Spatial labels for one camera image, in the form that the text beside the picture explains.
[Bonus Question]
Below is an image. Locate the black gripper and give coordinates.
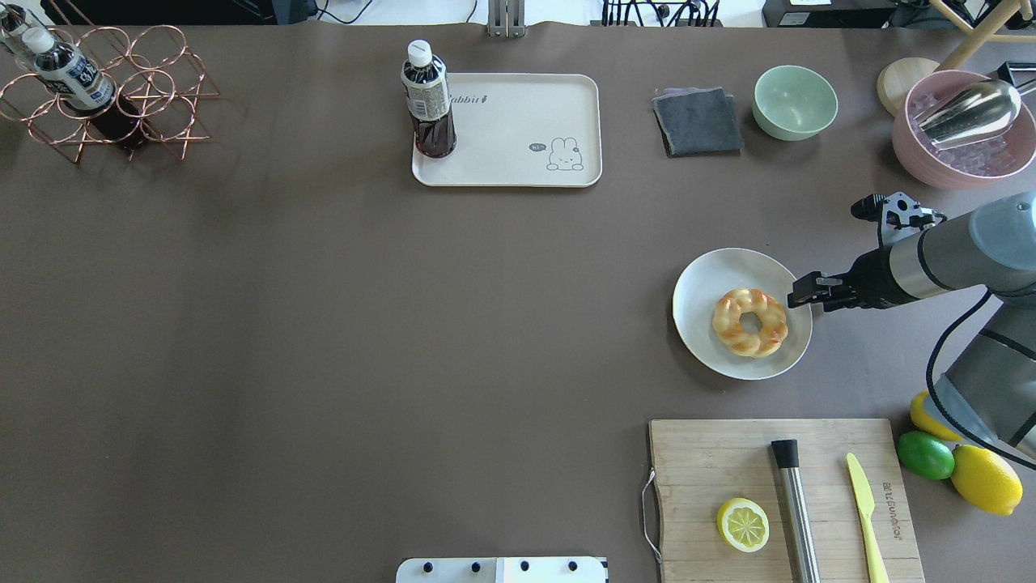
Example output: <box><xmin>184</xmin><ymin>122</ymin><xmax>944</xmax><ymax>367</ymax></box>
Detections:
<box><xmin>788</xmin><ymin>249</ymin><xmax>893</xmax><ymax>313</ymax></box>

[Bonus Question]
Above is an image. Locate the white round plate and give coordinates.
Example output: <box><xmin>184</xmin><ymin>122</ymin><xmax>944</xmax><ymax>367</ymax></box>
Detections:
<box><xmin>671</xmin><ymin>247</ymin><xmax>813</xmax><ymax>381</ymax></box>

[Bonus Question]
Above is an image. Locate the glazed braided donut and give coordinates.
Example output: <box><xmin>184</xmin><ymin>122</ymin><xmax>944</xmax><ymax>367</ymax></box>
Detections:
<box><xmin>711</xmin><ymin>287</ymin><xmax>789</xmax><ymax>359</ymax></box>

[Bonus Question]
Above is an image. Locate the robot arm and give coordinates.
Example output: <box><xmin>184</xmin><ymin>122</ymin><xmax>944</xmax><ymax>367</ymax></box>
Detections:
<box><xmin>787</xmin><ymin>191</ymin><xmax>1035</xmax><ymax>469</ymax></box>

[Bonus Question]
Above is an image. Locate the beige rabbit tray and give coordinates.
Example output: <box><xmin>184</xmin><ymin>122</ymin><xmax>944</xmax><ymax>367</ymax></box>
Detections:
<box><xmin>411</xmin><ymin>71</ymin><xmax>603</xmax><ymax>188</ymax></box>

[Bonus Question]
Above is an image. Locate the red tea bottle on tray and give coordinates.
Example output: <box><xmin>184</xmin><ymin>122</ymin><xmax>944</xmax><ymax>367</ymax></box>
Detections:
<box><xmin>401</xmin><ymin>38</ymin><xmax>456</xmax><ymax>159</ymax></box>

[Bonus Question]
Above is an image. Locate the steel black-tipped rod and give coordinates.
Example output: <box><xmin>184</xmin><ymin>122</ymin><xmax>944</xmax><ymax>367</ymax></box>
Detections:
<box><xmin>770</xmin><ymin>439</ymin><xmax>822</xmax><ymax>582</ymax></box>

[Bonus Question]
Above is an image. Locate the yellow lemon far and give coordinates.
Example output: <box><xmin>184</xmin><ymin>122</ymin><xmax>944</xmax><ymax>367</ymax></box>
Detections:
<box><xmin>909</xmin><ymin>391</ymin><xmax>963</xmax><ymax>443</ymax></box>

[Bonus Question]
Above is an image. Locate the yellow lemon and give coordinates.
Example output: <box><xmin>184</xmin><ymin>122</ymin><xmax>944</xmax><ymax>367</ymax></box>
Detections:
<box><xmin>950</xmin><ymin>444</ymin><xmax>1024</xmax><ymax>516</ymax></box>
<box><xmin>909</xmin><ymin>391</ymin><xmax>963</xmax><ymax>443</ymax></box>

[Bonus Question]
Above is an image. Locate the green ceramic bowl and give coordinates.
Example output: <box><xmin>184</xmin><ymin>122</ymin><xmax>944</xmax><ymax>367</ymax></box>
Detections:
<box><xmin>752</xmin><ymin>64</ymin><xmax>839</xmax><ymax>141</ymax></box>

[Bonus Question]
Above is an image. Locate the green lime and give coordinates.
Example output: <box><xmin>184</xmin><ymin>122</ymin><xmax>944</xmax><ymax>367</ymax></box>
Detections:
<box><xmin>895</xmin><ymin>431</ymin><xmax>955</xmax><ymax>480</ymax></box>

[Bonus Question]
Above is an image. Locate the grey folded cloth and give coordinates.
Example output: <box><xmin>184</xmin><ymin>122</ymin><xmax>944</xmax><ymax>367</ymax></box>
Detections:
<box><xmin>652</xmin><ymin>87</ymin><xmax>744</xmax><ymax>158</ymax></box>

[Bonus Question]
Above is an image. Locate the pink bowl with ice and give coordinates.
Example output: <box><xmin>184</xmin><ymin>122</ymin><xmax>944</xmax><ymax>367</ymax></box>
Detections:
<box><xmin>892</xmin><ymin>70</ymin><xmax>1035</xmax><ymax>190</ymax></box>

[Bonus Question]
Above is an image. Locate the yellow plastic knife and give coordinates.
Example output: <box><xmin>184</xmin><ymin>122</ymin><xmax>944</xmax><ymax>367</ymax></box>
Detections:
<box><xmin>845</xmin><ymin>453</ymin><xmax>890</xmax><ymax>583</ymax></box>

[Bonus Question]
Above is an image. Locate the wooden cutting board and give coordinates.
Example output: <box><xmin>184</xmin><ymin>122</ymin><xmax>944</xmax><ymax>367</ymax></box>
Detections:
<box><xmin>648</xmin><ymin>419</ymin><xmax>925</xmax><ymax>582</ymax></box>

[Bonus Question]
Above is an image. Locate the wooden mug tree stand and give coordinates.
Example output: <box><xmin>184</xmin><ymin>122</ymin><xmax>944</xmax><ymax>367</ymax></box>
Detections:
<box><xmin>877</xmin><ymin>1</ymin><xmax>1034</xmax><ymax>116</ymax></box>

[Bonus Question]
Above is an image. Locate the half lemon slice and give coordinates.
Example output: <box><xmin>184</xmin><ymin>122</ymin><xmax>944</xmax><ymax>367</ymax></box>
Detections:
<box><xmin>715</xmin><ymin>497</ymin><xmax>770</xmax><ymax>553</ymax></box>

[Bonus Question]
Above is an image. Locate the metal scoop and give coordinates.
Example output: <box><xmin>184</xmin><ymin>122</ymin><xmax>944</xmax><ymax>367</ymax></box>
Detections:
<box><xmin>919</xmin><ymin>79</ymin><xmax>1021</xmax><ymax>149</ymax></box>

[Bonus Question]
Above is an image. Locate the yellow lemon near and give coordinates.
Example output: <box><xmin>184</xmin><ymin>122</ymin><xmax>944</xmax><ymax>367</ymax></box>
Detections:
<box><xmin>950</xmin><ymin>444</ymin><xmax>1024</xmax><ymax>516</ymax></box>

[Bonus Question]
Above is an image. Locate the tea bottle in rack front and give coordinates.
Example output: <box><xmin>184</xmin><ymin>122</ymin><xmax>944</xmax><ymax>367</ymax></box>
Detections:
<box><xmin>22</xmin><ymin>28</ymin><xmax>148</xmax><ymax>151</ymax></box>

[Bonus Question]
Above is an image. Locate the tea bottle in rack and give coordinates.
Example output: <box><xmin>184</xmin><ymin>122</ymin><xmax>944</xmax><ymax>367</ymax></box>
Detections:
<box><xmin>1</xmin><ymin>2</ymin><xmax>31</xmax><ymax>71</ymax></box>
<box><xmin>22</xmin><ymin>28</ymin><xmax>148</xmax><ymax>151</ymax></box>

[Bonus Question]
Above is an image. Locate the tea bottle in rack rear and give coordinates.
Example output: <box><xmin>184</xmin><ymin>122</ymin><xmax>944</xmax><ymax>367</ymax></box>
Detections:
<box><xmin>1</xmin><ymin>2</ymin><xmax>31</xmax><ymax>71</ymax></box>

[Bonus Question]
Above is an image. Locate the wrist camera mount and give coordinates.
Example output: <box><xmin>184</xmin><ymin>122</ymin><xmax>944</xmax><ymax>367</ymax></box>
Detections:
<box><xmin>850</xmin><ymin>192</ymin><xmax>948</xmax><ymax>249</ymax></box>

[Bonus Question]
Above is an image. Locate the white camera mast with base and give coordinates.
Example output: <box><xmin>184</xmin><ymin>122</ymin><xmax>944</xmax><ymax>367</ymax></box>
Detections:
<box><xmin>395</xmin><ymin>555</ymin><xmax>609</xmax><ymax>582</ymax></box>

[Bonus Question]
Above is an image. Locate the copper wire bottle rack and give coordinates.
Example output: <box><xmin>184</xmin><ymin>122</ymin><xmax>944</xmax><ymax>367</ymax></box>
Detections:
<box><xmin>2</xmin><ymin>23</ymin><xmax>221</xmax><ymax>164</ymax></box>

